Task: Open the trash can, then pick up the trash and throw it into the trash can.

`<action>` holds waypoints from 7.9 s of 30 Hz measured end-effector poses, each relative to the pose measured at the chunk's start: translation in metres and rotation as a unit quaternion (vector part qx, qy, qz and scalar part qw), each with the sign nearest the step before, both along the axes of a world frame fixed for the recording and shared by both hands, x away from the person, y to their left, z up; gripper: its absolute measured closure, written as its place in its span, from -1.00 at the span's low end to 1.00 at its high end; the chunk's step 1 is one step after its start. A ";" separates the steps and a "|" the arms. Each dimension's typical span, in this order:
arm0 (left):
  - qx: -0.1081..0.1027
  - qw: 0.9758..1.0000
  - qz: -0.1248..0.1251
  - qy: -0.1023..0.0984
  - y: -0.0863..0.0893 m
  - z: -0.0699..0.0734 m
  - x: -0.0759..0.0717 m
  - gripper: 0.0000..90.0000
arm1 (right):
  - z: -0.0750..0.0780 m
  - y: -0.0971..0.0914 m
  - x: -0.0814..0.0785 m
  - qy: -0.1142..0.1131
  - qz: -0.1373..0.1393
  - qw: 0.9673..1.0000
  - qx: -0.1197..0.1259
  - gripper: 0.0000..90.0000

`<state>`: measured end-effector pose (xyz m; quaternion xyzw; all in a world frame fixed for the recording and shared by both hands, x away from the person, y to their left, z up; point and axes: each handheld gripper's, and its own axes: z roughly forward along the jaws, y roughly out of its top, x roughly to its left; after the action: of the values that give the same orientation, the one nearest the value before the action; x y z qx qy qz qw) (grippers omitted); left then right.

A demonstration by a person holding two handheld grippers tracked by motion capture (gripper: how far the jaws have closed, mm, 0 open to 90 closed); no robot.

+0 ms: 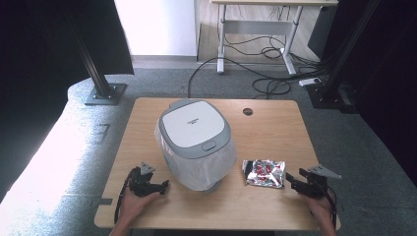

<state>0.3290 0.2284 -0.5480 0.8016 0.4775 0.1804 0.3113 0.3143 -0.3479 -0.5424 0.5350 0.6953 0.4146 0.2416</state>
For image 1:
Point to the grey white trash can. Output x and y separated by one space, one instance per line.
193 124

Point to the white plastic trash bag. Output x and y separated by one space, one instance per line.
200 172

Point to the person's right hand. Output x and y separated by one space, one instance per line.
323 209

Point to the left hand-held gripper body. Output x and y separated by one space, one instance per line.
141 185

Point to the black metal stand grey base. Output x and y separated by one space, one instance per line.
98 82

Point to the white frame wooden desk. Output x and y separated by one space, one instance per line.
259 27

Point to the silver red snack packet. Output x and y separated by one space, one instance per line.
265 173

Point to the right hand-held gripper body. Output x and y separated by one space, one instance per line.
316 187

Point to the black computer case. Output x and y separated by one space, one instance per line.
323 32

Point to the white power strip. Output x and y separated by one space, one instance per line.
309 81

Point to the dark curtain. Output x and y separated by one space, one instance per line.
49 39
393 82

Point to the person's left hand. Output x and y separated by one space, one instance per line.
132 208

